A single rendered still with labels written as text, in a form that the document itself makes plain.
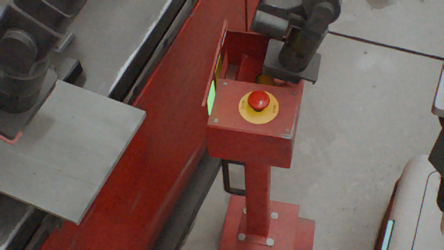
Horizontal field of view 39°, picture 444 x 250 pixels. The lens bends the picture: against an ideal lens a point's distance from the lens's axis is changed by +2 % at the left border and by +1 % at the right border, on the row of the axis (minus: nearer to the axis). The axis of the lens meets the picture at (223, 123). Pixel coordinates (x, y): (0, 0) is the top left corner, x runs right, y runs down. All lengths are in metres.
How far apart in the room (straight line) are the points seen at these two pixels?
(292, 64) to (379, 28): 1.20
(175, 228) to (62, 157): 1.00
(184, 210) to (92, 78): 0.84
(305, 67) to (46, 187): 0.53
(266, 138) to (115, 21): 0.34
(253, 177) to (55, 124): 0.63
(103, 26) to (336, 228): 1.01
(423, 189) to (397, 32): 0.80
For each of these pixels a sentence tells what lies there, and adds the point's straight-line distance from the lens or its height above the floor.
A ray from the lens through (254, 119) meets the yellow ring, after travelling 1.11.
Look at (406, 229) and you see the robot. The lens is 1.60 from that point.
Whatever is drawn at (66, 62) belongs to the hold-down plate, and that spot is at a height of 0.91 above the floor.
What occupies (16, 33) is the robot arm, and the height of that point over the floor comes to 1.25.
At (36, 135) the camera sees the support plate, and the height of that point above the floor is 1.00.
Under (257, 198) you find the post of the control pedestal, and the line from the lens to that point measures 1.51.
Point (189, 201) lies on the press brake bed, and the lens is 1.85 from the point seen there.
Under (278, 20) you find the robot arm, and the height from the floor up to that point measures 0.92.
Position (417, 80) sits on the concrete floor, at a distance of 2.19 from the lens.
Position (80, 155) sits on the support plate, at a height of 1.00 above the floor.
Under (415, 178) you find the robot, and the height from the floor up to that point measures 0.28.
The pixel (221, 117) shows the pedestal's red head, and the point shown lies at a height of 0.78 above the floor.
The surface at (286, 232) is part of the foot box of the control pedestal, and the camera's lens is 1.73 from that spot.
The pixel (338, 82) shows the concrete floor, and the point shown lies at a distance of 2.14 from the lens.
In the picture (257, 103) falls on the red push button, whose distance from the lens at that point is 1.09.
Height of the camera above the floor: 1.71
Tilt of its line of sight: 57 degrees down
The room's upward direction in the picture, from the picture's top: 5 degrees counter-clockwise
